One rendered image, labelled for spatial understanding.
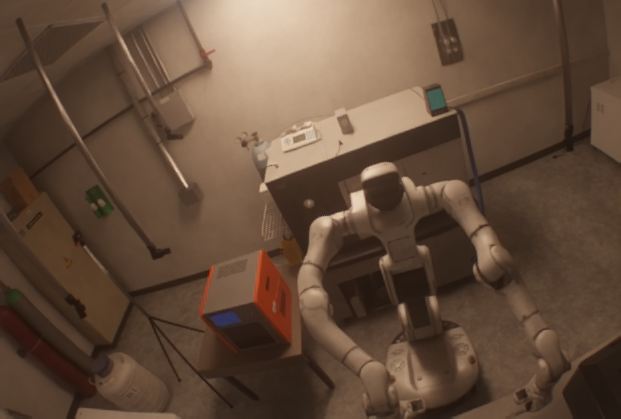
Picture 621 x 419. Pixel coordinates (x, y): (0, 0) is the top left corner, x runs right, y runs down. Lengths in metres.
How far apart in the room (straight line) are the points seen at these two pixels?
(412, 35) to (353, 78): 0.66
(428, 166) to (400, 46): 1.30
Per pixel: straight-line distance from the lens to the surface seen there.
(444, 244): 2.31
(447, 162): 2.04
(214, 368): 2.15
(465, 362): 2.02
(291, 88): 2.85
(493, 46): 3.34
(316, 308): 0.90
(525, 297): 0.95
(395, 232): 1.15
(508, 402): 1.37
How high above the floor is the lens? 2.21
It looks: 28 degrees down
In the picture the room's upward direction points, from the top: 25 degrees counter-clockwise
